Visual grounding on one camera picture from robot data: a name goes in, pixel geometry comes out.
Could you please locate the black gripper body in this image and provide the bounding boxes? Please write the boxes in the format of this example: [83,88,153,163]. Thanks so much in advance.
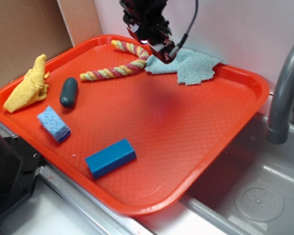
[119,0,172,46]

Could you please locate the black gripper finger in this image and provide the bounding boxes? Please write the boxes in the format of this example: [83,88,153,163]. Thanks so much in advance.
[150,42,178,64]

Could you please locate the light blue cloth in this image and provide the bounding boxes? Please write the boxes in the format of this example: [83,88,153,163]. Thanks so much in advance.
[145,48,227,86]

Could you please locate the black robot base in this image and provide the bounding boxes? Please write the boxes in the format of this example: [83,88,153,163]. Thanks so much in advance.
[0,134,41,219]

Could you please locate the yellow cloth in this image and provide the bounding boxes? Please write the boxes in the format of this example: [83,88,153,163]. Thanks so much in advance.
[3,54,49,113]

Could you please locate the red plastic tray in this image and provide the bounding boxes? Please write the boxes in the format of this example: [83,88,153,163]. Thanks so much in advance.
[0,35,269,216]

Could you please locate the dark green oval soap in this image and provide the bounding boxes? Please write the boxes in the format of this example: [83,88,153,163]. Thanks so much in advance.
[59,77,78,108]

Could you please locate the blue rectangular block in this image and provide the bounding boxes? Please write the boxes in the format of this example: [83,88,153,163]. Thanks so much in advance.
[85,139,137,179]

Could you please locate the brown cardboard panel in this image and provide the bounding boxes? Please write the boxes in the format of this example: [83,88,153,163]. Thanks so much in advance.
[0,0,102,88]

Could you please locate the light blue sponge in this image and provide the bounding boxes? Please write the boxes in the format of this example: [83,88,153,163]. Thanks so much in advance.
[37,106,71,142]

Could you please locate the grey sink faucet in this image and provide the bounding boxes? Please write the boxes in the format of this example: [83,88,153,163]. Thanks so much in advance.
[266,46,294,144]

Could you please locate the grey plastic sink basin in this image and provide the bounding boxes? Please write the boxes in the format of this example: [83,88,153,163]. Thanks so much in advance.
[138,104,294,235]

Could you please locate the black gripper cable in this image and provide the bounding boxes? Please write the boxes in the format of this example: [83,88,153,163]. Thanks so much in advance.
[170,0,199,53]

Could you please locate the multicolour twisted rope toy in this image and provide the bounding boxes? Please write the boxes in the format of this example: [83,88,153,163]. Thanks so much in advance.
[80,40,149,81]

